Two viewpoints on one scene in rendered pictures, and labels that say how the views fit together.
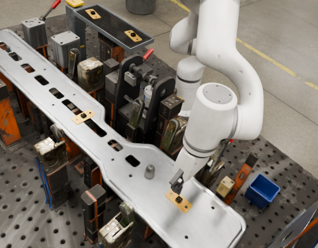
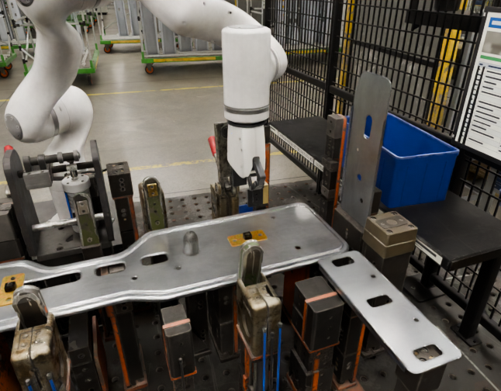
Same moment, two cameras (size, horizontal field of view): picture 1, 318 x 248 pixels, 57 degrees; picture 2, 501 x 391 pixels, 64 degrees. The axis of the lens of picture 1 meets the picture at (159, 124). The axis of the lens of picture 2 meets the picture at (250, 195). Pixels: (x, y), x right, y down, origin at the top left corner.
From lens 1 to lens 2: 0.58 m
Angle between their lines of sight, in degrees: 46
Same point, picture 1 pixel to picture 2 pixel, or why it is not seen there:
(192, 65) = (67, 148)
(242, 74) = (233, 13)
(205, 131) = (264, 73)
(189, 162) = (260, 136)
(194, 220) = (280, 235)
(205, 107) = (257, 36)
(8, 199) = not seen: outside the picture
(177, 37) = (33, 110)
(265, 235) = not seen: hidden behind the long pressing
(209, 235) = (304, 230)
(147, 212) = not seen: hidden behind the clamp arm
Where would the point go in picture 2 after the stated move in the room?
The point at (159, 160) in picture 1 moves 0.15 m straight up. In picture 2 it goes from (176, 235) to (170, 174)
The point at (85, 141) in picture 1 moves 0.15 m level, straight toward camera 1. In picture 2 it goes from (68, 300) to (145, 316)
